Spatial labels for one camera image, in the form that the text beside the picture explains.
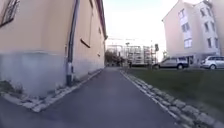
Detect sign on pole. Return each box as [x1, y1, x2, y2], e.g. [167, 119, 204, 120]
[154, 43, 160, 64]

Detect pale multi-storey building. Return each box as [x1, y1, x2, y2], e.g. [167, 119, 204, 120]
[161, 0, 224, 66]

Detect dark trees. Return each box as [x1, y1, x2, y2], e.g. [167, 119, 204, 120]
[104, 49, 125, 67]

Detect green grass lawn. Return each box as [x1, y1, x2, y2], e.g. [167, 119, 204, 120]
[125, 67, 224, 123]

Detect silver car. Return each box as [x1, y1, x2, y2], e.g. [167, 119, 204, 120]
[152, 57, 190, 70]
[200, 55, 224, 70]

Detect building with scaffolding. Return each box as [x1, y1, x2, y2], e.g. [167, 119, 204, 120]
[107, 42, 158, 67]

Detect cobblestone kerb strip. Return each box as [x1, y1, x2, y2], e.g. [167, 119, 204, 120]
[119, 69, 224, 128]
[0, 67, 106, 114]

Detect yellow building with grey base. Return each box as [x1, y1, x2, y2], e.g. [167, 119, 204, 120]
[0, 0, 108, 98]

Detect grey asphalt path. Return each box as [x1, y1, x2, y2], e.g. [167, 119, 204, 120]
[0, 66, 183, 128]

